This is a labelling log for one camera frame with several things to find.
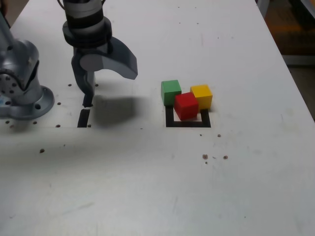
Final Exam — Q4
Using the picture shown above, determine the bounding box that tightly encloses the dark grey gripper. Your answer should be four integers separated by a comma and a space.
71, 37, 138, 99

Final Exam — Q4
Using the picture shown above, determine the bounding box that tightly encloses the green cube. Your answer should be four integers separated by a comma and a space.
160, 79, 182, 106

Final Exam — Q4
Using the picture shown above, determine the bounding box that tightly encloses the red cube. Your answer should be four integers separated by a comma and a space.
174, 92, 199, 121

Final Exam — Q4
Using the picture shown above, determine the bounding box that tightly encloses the yellow cube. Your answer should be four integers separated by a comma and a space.
189, 84, 213, 110

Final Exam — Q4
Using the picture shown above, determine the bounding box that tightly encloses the black tape square outline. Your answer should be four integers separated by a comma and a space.
165, 105, 212, 128

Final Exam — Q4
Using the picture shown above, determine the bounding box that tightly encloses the black tape strip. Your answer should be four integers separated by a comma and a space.
77, 94, 94, 128

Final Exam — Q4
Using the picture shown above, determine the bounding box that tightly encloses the grey metal beam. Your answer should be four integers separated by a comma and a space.
282, 54, 315, 66

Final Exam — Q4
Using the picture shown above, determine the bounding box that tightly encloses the grey metal post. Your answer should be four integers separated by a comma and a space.
255, 0, 270, 18

